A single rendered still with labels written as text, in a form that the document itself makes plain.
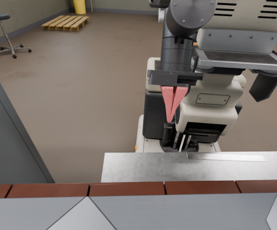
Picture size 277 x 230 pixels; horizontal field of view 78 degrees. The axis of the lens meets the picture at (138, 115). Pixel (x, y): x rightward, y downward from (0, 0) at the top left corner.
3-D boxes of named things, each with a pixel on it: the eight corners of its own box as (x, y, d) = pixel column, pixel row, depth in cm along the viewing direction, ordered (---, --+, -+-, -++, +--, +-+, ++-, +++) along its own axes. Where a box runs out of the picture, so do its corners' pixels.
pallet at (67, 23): (62, 19, 531) (61, 15, 523) (91, 21, 528) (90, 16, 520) (40, 30, 430) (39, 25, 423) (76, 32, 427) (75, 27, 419)
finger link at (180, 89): (183, 127, 31) (190, 75, 29) (145, 124, 32) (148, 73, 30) (178, 118, 38) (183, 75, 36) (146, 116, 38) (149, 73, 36)
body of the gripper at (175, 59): (205, 84, 30) (212, 38, 28) (146, 80, 30) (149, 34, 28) (195, 82, 36) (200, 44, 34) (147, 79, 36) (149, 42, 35)
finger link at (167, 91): (197, 128, 31) (205, 76, 29) (158, 125, 32) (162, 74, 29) (189, 119, 38) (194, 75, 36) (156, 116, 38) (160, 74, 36)
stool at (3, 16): (8, 46, 336) (-8, 11, 297) (37, 48, 335) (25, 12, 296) (-12, 57, 294) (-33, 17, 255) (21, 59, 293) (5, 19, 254)
